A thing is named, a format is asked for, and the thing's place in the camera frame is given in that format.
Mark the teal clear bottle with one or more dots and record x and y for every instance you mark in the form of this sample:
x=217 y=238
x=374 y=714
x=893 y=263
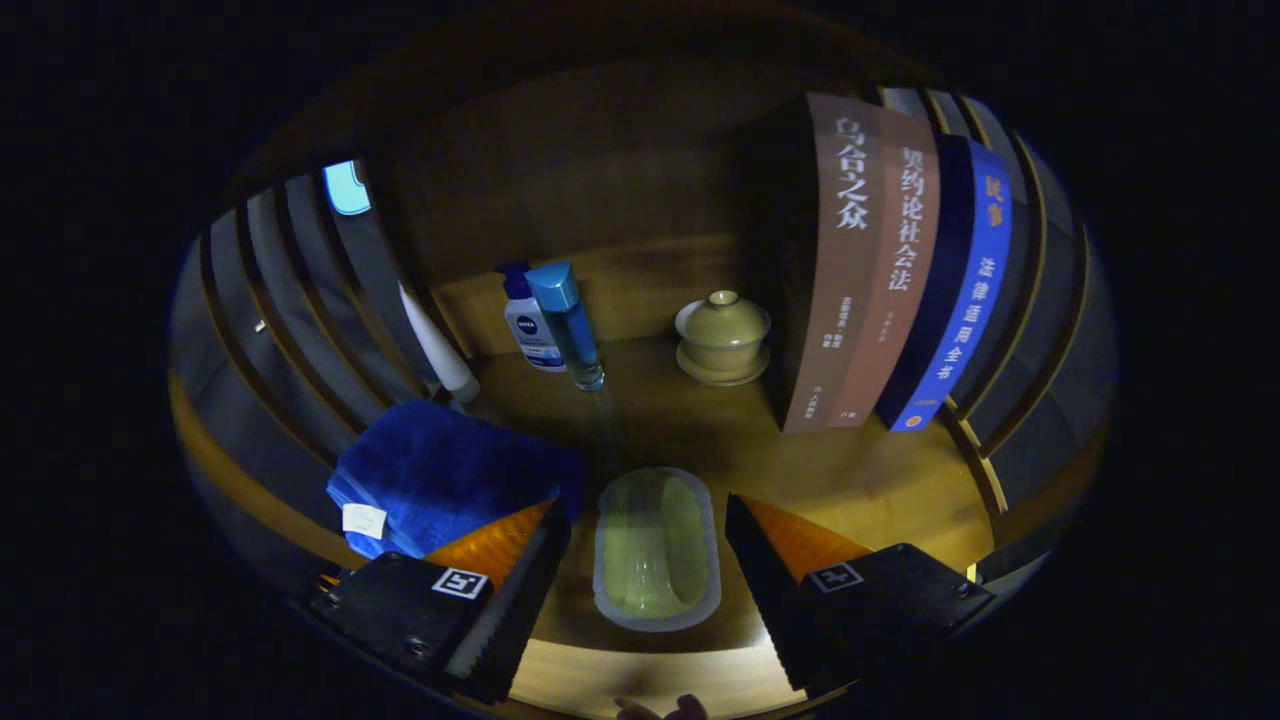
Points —
x=570 y=330

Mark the blue folded towel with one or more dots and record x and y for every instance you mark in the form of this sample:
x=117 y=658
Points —
x=440 y=470

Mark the brown wooden cabinet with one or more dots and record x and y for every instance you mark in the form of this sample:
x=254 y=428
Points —
x=620 y=180

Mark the white tube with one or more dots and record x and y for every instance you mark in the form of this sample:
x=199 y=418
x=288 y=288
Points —
x=440 y=350

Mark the dark brown book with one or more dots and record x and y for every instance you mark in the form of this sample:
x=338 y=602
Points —
x=840 y=300

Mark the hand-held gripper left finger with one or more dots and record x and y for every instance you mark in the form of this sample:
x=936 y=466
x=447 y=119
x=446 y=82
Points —
x=525 y=610

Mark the blue book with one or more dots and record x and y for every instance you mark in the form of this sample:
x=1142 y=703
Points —
x=970 y=300

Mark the wooden countertop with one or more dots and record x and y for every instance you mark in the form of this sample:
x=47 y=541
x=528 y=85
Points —
x=800 y=480

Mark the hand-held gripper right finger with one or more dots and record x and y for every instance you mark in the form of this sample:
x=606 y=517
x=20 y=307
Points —
x=770 y=600

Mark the reddish brown book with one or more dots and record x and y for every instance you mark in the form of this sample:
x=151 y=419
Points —
x=895 y=300

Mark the pale yellow lidded teacup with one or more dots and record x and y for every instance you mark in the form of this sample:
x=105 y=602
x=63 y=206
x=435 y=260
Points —
x=722 y=335

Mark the white lotion bottle blue cap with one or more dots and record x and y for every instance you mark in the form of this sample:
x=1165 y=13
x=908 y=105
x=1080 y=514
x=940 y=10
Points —
x=530 y=335

